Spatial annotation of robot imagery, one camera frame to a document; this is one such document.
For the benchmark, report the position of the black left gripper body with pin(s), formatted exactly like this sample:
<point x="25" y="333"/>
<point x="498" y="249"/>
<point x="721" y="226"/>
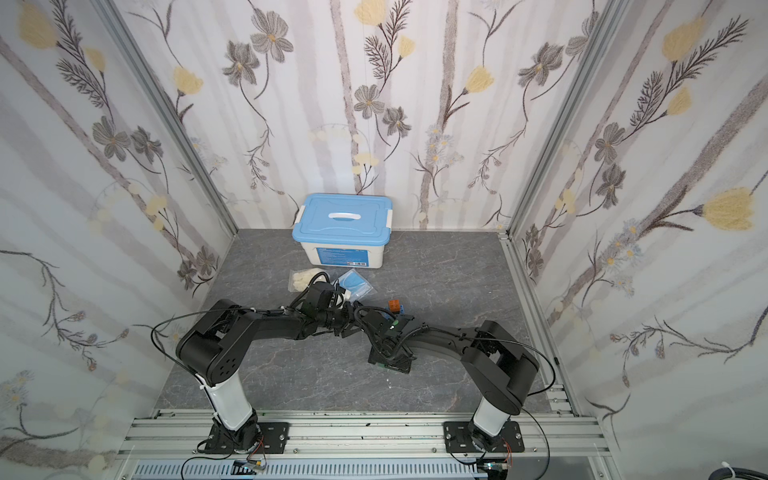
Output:
<point x="346" y="309"/>

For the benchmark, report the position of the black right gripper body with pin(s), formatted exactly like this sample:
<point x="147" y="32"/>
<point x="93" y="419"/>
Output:
<point x="380" y="335"/>

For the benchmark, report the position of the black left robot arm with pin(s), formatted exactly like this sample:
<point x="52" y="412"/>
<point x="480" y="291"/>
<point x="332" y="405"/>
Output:
<point x="216" y="346"/>

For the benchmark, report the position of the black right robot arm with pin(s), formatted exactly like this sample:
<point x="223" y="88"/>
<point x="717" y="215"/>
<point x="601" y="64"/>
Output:
<point x="502" y="368"/>

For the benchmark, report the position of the bagged blue face masks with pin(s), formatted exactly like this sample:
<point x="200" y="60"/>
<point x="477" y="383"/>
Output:
<point x="355" y="285"/>

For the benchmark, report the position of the blue lidded storage box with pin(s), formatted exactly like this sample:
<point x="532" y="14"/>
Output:
<point x="343" y="230"/>

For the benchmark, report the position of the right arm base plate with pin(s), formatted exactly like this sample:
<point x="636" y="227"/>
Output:
<point x="465" y="437"/>

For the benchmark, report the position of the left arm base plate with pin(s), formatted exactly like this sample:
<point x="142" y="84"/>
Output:
<point x="266" y="437"/>

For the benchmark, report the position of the white slotted cable duct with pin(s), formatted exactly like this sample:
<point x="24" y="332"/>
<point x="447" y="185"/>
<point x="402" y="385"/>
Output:
<point x="308" y="469"/>

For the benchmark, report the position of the aluminium front rail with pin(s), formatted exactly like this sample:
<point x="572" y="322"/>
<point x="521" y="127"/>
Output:
<point x="556" y="447"/>

